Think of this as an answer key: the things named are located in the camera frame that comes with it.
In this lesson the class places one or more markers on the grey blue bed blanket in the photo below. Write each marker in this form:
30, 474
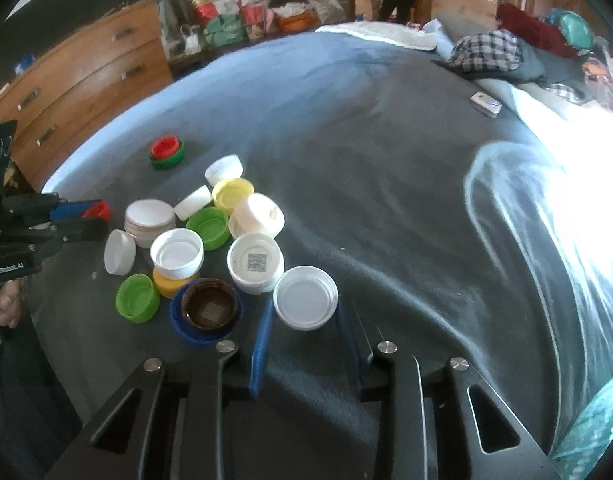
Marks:
430, 215

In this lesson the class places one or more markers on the pile of clothes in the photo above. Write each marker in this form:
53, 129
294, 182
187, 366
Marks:
578, 63

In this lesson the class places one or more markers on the plaid shirt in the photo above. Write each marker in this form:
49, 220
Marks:
497, 54

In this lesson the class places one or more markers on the blue cap with brown cap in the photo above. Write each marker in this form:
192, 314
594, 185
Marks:
205, 311

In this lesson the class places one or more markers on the red bottle cap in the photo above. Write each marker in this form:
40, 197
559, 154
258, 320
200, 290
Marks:
164, 148

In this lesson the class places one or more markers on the teal plastic basket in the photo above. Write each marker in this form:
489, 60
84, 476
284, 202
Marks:
588, 438

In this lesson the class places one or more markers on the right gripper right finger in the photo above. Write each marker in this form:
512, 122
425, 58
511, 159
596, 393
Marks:
380, 372

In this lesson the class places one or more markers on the white QR cap in pile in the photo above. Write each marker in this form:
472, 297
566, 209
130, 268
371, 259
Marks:
255, 263

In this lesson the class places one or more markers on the person left hand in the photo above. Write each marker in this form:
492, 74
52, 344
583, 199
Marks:
10, 304

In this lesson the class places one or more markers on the white duvet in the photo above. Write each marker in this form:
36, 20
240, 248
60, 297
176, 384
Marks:
579, 140

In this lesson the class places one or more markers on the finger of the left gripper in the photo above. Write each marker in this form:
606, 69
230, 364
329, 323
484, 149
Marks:
61, 207
70, 230

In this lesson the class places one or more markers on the pile of bags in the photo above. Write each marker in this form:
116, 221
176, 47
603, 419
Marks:
191, 26

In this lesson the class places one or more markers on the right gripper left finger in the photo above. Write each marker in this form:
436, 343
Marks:
231, 369

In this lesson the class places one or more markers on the yellow bottle cap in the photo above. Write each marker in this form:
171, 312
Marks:
168, 288

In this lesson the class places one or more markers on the white small device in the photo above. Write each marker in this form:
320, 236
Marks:
485, 104

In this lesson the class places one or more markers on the wooden dresser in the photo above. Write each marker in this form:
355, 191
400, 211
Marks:
80, 85

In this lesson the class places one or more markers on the black television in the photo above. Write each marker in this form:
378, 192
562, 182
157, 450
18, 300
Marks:
42, 24

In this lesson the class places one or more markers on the light green bottle cap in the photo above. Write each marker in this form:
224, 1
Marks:
137, 299

